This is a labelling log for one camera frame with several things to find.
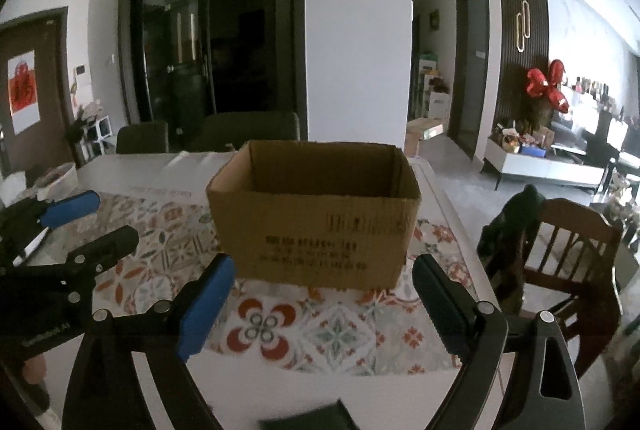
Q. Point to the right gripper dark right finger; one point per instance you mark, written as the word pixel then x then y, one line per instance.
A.
pixel 447 303

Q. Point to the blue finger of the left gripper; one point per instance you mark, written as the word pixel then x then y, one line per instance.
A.
pixel 73 208

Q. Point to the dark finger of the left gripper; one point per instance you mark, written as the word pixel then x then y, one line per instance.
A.
pixel 106 251

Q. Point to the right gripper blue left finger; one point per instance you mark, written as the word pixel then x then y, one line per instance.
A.
pixel 199 303

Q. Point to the person's left hand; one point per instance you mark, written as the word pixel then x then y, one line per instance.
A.
pixel 34 373

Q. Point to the white plastic basket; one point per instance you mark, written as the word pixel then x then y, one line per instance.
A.
pixel 58 183

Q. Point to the black garment on chair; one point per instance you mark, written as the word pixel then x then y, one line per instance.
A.
pixel 502 243

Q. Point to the dark dining chair left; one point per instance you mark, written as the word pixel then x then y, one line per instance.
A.
pixel 143 138

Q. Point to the dark dining chair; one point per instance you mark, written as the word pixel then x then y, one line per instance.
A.
pixel 230 131
pixel 143 138

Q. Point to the wooden chair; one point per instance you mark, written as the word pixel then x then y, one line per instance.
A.
pixel 572 250

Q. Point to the red fu door poster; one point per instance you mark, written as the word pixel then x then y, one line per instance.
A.
pixel 23 92

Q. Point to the brown cardboard box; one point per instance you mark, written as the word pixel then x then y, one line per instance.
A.
pixel 332 215

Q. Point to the white tv cabinet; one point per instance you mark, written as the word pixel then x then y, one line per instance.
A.
pixel 516 167

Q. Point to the dark dining chair right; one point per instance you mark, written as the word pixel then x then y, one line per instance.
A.
pixel 230 131

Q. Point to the white storage box in hallway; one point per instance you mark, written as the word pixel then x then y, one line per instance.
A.
pixel 438 106

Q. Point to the dark glass sliding door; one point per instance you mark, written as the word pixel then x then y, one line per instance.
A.
pixel 184 61

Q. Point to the red balloon flower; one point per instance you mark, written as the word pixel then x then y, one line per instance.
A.
pixel 548 85

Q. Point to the dark hallway door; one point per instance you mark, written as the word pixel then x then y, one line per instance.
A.
pixel 470 73

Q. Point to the gold clip wall light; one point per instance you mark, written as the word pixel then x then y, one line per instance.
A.
pixel 523 26

